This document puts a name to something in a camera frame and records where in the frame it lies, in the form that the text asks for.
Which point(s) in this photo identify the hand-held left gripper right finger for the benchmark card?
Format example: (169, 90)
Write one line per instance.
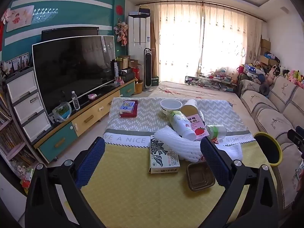
(213, 159)

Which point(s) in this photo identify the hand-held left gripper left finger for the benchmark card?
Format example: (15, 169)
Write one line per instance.
(91, 161)

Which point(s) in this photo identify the brown plastic tray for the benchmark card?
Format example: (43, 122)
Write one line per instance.
(198, 175)

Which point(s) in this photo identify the clear jar with green label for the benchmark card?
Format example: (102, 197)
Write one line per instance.
(216, 131)

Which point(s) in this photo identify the yellow rimmed black bin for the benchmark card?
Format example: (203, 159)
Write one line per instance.
(266, 147)

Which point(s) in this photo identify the pink strawberry milk carton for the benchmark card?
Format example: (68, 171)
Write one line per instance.
(197, 128)

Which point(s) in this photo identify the white foam net wrap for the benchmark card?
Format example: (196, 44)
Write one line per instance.
(175, 142)

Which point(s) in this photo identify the white squeeze tube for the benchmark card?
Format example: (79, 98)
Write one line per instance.
(201, 117)

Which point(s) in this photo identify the white green plastic bottle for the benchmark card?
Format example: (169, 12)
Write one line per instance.
(181, 125)

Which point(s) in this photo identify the floral printed carton box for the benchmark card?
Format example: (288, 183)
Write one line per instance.
(161, 156)

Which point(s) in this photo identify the white paper cup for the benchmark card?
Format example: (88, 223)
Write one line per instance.
(188, 109)

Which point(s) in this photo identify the white plastic bowl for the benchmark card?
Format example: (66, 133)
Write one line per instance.
(169, 104)

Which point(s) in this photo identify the beige sofa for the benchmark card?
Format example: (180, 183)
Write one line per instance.
(266, 114)

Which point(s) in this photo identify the teal yellow television cabinet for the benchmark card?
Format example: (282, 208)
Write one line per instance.
(90, 117)

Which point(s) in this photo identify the yellow grey printed tablecloth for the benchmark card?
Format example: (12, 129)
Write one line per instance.
(133, 194)

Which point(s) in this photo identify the plastic bag with greens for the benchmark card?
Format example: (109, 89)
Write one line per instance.
(62, 112)

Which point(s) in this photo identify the pile of plush toys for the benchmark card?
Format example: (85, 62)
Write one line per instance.
(292, 76)

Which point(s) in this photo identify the clear water bottle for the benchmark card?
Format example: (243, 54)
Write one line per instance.
(75, 102)

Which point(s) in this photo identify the small pink toy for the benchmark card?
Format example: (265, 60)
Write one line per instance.
(92, 97)

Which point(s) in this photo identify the small blue white box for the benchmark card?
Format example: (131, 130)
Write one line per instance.
(127, 106)

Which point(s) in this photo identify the flat red box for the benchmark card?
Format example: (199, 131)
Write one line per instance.
(135, 112)

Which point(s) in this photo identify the colourful packets on floor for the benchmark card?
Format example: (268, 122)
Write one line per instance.
(26, 180)

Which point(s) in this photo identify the floral floor sheet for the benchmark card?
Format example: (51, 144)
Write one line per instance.
(180, 92)

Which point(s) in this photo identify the cluttered glass coffee table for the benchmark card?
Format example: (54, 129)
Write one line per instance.
(213, 80)

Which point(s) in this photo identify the white plastic drawer unit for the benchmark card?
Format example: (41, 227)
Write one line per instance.
(28, 104)

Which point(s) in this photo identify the yellow woven basket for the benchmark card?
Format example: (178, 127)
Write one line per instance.
(138, 87)

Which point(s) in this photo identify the black tube with white print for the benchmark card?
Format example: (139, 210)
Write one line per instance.
(116, 72)

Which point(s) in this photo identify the large curved television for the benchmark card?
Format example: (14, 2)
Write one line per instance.
(71, 71)

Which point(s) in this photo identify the stack of cardboard boxes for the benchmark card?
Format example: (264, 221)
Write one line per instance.
(265, 44)

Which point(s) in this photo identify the green box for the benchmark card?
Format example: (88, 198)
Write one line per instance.
(154, 81)

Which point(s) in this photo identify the boxes beside television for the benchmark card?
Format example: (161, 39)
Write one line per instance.
(127, 63)

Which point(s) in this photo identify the white black tower fan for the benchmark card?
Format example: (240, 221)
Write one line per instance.
(148, 71)

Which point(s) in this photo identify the cream sheer curtains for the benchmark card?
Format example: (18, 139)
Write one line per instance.
(225, 40)

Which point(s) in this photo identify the row of photo prints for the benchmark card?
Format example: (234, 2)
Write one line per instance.
(17, 63)

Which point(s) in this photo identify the white standing air conditioner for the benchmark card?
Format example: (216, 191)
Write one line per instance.
(139, 40)

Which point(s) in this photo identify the hanging artificial flowers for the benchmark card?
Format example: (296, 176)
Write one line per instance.
(121, 32)

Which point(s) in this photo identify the curtain rod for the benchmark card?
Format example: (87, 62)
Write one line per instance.
(190, 3)

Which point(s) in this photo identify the boxes on air conditioner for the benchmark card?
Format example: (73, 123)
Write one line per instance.
(144, 11)

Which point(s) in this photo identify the red round wall decoration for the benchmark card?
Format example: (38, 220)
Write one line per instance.
(119, 9)

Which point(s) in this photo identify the cartoon wall poster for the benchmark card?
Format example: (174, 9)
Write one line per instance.
(20, 17)

